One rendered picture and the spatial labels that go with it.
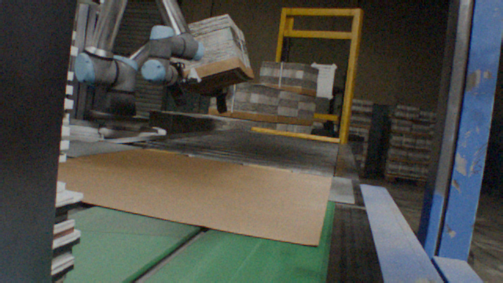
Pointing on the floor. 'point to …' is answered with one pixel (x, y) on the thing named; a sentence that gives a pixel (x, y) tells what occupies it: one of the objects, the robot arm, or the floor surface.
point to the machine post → (461, 127)
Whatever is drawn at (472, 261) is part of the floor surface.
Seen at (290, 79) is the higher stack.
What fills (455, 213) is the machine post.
